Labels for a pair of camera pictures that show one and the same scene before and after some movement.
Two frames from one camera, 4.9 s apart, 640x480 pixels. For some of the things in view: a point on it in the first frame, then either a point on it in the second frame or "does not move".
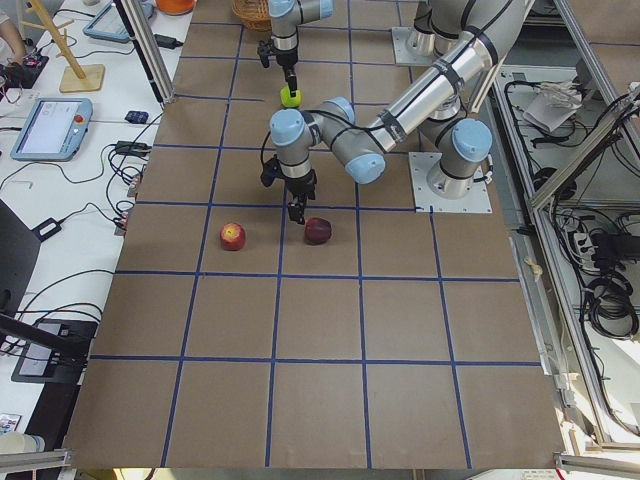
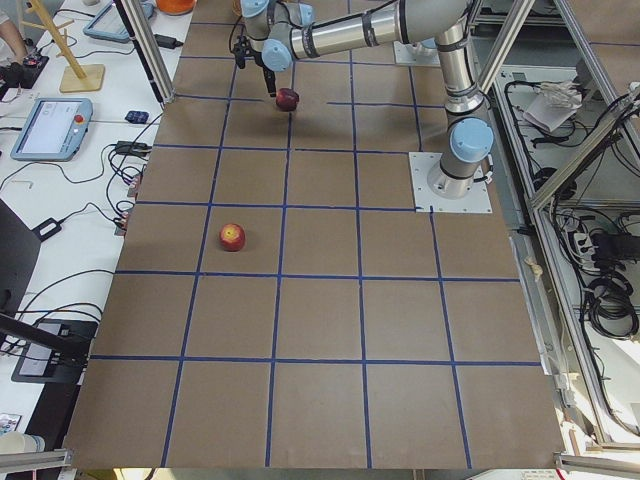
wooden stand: (75, 78) does not move
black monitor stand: (45, 351) does not move
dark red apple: (317, 231) to (287, 99)
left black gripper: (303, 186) to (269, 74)
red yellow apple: (232, 236) does not move
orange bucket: (175, 7) does not move
